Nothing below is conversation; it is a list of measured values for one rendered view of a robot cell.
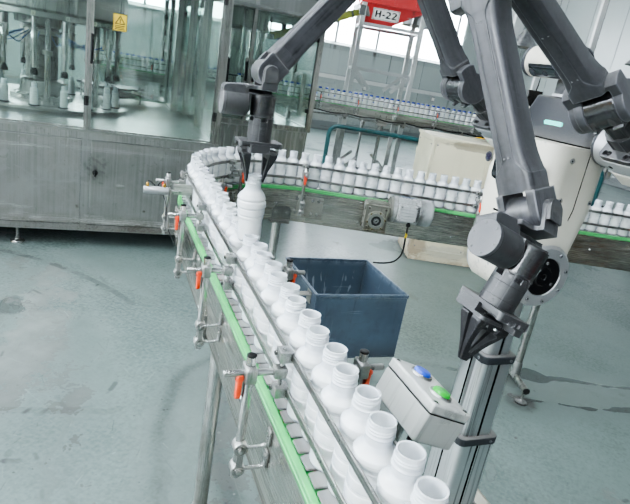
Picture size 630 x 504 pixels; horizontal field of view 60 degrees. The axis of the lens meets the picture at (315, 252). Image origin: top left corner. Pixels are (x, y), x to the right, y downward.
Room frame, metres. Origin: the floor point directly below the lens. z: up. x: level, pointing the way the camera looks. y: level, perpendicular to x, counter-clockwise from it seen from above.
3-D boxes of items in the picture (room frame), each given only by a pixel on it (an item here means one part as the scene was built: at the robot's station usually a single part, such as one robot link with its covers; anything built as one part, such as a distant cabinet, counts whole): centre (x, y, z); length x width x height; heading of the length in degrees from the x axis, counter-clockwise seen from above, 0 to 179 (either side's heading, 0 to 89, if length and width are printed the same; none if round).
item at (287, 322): (0.92, 0.02, 1.08); 0.06 x 0.06 x 0.17
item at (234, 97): (1.29, 0.21, 1.50); 0.12 x 0.09 x 0.12; 113
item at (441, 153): (5.42, -1.40, 0.59); 1.10 x 0.62 x 1.18; 95
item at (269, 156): (1.31, 0.17, 1.33); 0.07 x 0.07 x 0.09; 23
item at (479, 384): (1.36, -0.51, 0.74); 0.11 x 0.11 x 0.40; 23
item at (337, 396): (0.70, -0.07, 1.08); 0.06 x 0.06 x 0.17
